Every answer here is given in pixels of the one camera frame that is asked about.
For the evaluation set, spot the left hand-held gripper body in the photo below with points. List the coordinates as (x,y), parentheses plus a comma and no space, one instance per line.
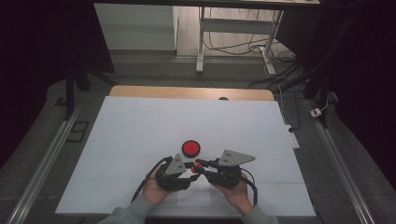
(171,180)

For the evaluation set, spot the black metal stand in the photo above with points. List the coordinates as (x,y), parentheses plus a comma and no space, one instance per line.
(323,93)
(70,93)

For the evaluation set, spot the round red ink pad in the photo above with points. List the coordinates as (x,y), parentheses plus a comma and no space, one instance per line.
(190,148)

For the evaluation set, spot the black floor socket plate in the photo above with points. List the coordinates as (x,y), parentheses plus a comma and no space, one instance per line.
(77,131)

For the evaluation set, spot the white paper sheet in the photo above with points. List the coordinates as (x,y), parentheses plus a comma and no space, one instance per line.
(193,197)

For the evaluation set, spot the white power strip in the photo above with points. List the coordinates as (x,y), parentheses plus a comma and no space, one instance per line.
(293,140)

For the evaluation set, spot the person's right hand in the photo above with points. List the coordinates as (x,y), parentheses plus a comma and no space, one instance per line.
(236,197)

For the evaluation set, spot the white metal desk frame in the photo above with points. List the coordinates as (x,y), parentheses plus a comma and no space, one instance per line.
(236,25)

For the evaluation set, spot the person's left hand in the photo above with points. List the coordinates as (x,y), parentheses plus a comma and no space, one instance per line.
(155,193)

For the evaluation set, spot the white cabinet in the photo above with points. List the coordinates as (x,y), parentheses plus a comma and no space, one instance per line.
(134,28)

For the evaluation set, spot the black curtain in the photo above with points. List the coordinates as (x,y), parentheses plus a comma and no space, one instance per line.
(364,77)
(37,62)

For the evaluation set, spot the small white adapter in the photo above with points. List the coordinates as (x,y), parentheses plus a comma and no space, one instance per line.
(315,112)

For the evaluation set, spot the orange stamp cap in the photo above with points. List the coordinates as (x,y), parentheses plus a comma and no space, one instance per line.
(193,170)

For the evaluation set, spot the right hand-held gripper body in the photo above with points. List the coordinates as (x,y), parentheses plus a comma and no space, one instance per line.
(227,175)

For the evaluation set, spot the aluminium floor rail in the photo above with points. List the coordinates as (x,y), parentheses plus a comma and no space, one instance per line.
(339,168)
(46,165)

